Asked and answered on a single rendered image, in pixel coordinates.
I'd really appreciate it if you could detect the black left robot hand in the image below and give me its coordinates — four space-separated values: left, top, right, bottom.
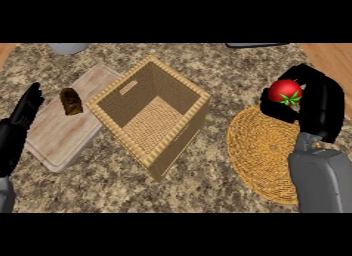
0 82 45 179

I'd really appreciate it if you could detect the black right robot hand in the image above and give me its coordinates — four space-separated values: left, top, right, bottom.
258 63 345 144

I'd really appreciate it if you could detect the red tomato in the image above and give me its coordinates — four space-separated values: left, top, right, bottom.
267 79 304 107

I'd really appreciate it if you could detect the round woven placemat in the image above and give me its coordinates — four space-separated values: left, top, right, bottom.
224 104 317 205

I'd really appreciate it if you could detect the square wicker basket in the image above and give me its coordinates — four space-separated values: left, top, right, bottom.
84 55 212 183

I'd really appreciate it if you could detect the pale wooden cutting board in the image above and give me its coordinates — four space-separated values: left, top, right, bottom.
23 64 124 174

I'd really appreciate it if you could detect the dark brown food chunk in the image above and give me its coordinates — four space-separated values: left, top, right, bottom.
57 87 85 117

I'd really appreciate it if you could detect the dark grey flat appliance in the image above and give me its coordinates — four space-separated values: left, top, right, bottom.
224 42 289 49

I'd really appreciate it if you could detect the pale grey round container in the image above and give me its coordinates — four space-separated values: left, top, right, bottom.
45 42 91 56

